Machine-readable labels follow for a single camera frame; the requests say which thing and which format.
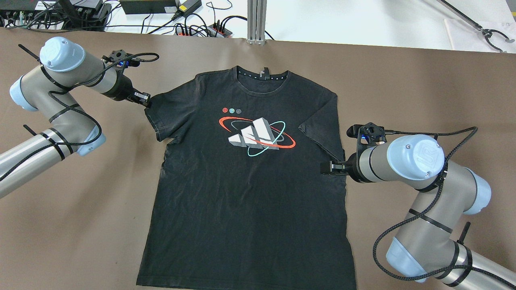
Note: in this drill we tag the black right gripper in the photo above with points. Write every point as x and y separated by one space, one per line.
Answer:
352 167

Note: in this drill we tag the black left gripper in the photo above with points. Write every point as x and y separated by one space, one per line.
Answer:
121 89

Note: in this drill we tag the black graphic t-shirt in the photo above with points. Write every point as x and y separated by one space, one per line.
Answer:
241 203

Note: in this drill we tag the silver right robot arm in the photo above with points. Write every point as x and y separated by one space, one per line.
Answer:
420 246

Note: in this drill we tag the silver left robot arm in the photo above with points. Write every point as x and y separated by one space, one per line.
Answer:
65 65

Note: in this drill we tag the black box device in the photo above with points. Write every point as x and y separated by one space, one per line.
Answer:
149 6

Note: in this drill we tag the black power strip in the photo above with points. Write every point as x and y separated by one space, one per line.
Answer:
202 31

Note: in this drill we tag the black power adapter yellow label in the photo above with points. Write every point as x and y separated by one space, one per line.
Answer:
186 9

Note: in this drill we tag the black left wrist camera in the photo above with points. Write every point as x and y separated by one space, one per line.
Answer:
122 59

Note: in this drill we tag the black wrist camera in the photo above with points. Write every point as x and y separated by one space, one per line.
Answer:
370 132
122 59

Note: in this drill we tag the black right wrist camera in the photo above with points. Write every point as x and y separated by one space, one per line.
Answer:
370 132

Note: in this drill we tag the aluminium frame post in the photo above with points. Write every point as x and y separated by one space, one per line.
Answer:
256 18

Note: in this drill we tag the black network switch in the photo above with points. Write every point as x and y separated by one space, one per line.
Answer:
27 5

